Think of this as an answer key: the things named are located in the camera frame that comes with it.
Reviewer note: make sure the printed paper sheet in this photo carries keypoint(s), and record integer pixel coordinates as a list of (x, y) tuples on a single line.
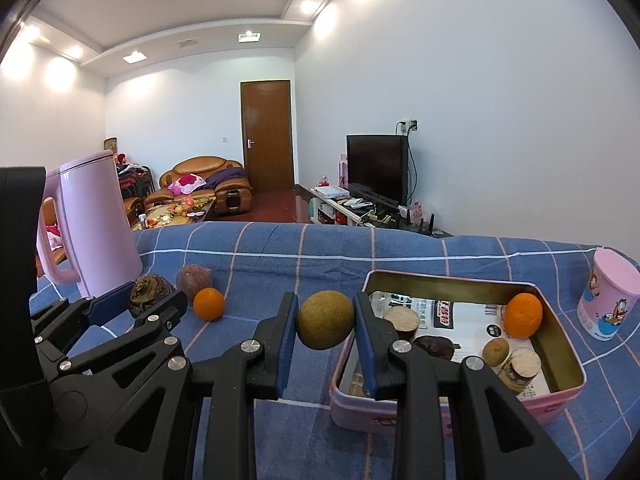
[(470, 320)]

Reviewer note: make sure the pink floral pillow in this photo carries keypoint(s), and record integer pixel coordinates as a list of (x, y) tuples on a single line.
[(53, 235), (186, 184)]

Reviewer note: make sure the brown wooden door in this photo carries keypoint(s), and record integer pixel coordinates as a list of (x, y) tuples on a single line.
[(267, 135)]

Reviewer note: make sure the orange leather sofa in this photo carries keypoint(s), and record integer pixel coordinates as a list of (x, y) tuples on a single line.
[(200, 165)]

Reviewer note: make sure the dark round taro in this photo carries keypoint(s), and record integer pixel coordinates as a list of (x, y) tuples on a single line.
[(147, 292)]

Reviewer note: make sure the pink tin box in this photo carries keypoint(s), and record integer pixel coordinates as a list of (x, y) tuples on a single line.
[(450, 287)]

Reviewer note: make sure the small orange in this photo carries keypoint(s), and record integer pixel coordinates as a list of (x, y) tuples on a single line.
[(209, 305)]

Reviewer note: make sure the white television stand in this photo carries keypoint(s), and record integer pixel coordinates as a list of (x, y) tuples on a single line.
[(330, 194)]

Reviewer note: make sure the orange leather armchair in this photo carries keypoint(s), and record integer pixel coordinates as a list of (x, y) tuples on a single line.
[(49, 207)]

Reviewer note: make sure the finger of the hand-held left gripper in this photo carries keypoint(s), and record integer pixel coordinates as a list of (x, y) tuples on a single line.
[(112, 302), (150, 327)]

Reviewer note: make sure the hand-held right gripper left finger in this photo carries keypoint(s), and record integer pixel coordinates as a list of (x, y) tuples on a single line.
[(287, 340)]

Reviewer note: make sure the black television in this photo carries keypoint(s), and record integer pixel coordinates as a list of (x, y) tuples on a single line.
[(377, 167)]

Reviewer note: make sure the square ceiling light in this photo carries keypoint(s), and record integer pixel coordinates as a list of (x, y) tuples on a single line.
[(249, 36), (133, 56)]

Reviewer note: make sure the black router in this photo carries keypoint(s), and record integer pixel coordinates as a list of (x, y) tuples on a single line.
[(420, 225)]

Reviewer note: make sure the dark chairs with clothes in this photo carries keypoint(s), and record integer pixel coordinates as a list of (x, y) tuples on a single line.
[(134, 175)]

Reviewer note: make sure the purple blanket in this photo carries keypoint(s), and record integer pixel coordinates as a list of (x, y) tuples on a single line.
[(225, 177)]

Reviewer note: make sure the large orange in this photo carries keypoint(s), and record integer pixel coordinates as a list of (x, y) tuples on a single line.
[(523, 315)]

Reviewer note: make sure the pink box beside television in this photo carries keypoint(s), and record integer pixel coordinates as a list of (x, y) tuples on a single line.
[(343, 170)]

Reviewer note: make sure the pink electric kettle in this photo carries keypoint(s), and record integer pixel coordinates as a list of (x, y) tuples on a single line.
[(95, 225)]

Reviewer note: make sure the large purple-brown root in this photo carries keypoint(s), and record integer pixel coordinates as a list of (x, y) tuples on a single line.
[(192, 280)]

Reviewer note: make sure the blue plaid blanket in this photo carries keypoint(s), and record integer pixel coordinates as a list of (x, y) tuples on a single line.
[(280, 260)]

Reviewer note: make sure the pale cut taro piece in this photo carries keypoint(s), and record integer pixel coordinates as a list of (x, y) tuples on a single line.
[(401, 321)]

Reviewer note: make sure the yellow-green round fruit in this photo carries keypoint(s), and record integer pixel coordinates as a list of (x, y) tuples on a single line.
[(325, 320)]

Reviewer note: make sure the small brown kiwi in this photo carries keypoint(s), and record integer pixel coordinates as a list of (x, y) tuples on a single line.
[(496, 351)]

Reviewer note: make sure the dark water chestnut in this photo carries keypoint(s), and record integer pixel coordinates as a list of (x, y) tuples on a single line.
[(434, 347)]

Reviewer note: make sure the white wall outlet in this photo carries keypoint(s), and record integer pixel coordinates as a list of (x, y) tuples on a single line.
[(407, 125)]

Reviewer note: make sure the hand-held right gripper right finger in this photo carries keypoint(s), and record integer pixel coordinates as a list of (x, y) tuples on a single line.
[(367, 350)]

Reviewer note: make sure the cluttered coffee table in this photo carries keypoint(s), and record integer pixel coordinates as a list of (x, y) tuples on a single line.
[(175, 212)]

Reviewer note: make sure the pink cartoon cup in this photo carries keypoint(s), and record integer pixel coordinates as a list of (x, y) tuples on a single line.
[(607, 290)]

